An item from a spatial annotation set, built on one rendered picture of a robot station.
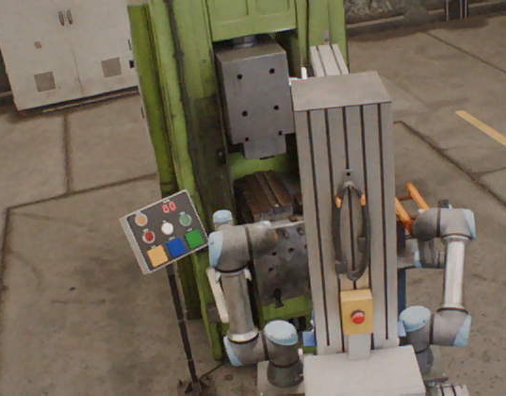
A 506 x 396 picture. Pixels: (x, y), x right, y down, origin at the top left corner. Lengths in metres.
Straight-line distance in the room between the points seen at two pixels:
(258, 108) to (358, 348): 1.48
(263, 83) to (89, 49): 5.38
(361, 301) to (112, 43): 6.76
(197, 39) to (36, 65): 5.37
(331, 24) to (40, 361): 2.63
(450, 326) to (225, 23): 1.67
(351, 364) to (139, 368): 2.23
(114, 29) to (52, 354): 4.81
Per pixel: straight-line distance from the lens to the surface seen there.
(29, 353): 4.60
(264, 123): 3.30
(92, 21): 8.39
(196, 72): 3.31
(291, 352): 2.63
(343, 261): 1.97
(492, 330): 4.24
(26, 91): 8.61
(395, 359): 2.17
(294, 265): 3.62
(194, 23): 3.25
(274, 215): 3.51
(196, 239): 3.30
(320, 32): 3.40
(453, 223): 2.75
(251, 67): 3.20
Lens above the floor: 2.68
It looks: 28 degrees down
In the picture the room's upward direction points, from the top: 7 degrees counter-clockwise
